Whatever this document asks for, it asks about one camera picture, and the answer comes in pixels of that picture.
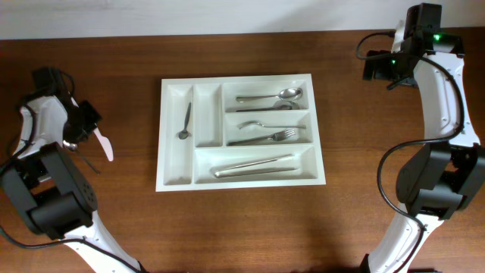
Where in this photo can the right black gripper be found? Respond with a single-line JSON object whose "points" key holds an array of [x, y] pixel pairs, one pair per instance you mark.
{"points": [[379, 70]]}

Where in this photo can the pink plastic knife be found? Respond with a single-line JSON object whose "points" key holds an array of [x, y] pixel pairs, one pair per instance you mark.
{"points": [[105, 144]]}

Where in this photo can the steel fork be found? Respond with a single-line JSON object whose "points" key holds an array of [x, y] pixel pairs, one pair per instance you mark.
{"points": [[184, 133], [259, 124], [280, 136]]}

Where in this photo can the steel spoon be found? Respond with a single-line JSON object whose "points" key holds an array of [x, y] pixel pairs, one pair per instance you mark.
{"points": [[278, 106], [286, 95]]}

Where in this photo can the metal chopstick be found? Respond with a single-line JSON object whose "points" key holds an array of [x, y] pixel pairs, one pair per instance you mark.
{"points": [[236, 172], [251, 163]]}

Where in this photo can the small steel teaspoon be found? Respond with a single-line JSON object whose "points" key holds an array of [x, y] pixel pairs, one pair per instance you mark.
{"points": [[73, 147]]}

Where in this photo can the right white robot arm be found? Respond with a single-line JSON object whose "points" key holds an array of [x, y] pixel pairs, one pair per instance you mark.
{"points": [[447, 172]]}

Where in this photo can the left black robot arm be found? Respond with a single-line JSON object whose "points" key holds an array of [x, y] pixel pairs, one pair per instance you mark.
{"points": [[49, 192]]}

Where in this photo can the white cutlery tray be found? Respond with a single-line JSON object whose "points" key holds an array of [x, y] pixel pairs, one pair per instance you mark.
{"points": [[186, 164]]}

